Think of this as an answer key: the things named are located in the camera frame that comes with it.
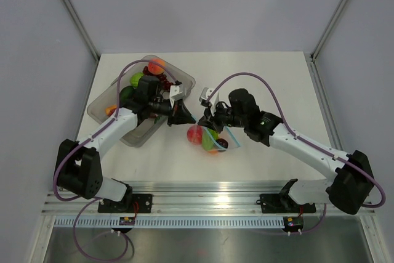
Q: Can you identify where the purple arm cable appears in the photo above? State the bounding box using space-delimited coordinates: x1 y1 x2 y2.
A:
206 72 387 235
52 59 182 261

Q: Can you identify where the peach fruit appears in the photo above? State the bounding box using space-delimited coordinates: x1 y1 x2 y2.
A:
148 58 166 75

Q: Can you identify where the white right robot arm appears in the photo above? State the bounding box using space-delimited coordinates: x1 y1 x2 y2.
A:
198 87 374 215

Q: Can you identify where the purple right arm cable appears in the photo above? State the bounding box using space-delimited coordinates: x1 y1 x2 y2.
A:
206 72 387 235

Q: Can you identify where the dark purple plum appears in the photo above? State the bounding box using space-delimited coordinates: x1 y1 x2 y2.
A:
216 138 228 149

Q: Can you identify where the orange carrot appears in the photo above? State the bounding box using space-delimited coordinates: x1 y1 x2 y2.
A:
105 105 116 117

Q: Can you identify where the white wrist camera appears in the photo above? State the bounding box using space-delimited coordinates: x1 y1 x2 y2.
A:
169 84 187 107
199 87 219 115

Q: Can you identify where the clear zip top bag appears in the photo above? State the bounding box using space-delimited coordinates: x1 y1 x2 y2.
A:
186 118 241 155

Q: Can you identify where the red apple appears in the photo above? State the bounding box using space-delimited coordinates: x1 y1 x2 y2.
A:
187 125 203 145

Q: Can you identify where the white slotted cable duct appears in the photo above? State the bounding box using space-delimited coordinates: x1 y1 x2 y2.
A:
54 216 284 229

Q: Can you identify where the aluminium mounting rail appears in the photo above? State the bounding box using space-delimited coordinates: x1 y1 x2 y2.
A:
41 181 287 217

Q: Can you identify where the clear plastic food bin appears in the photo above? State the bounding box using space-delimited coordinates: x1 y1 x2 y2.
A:
87 55 196 147

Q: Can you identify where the right aluminium frame post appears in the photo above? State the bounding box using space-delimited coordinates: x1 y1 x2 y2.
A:
310 0 351 62

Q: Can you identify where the aluminium frame post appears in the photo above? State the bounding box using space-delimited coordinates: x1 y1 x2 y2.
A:
310 0 351 62
42 0 101 63

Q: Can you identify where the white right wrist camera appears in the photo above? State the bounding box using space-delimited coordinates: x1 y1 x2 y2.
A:
199 87 219 115

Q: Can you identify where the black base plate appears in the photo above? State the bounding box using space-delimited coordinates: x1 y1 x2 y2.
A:
255 193 316 214
98 193 153 214

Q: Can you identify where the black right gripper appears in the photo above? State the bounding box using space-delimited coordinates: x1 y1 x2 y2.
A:
199 100 247 134

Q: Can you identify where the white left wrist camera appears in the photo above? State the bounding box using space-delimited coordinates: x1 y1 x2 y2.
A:
169 84 187 107

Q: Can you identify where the green lime fruit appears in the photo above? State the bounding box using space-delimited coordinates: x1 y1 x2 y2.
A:
201 129 219 151

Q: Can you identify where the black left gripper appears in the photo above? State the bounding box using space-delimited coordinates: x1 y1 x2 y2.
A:
148 97 196 127

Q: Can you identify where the purple grape bunch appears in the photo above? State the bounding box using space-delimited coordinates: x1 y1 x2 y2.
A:
142 66 172 91

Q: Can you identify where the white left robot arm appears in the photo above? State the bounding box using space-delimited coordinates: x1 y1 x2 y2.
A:
53 76 195 212

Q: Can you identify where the green avocado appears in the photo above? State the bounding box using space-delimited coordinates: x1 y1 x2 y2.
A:
119 85 135 105

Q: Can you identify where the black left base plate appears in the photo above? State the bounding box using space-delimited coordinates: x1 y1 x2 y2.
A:
98 193 153 214

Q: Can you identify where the left aluminium frame post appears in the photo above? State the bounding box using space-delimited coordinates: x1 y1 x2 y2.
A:
42 0 101 63

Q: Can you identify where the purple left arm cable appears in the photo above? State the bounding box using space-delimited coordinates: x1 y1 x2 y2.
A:
52 59 182 261

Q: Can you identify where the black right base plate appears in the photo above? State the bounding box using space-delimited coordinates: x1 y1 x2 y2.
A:
255 193 316 214

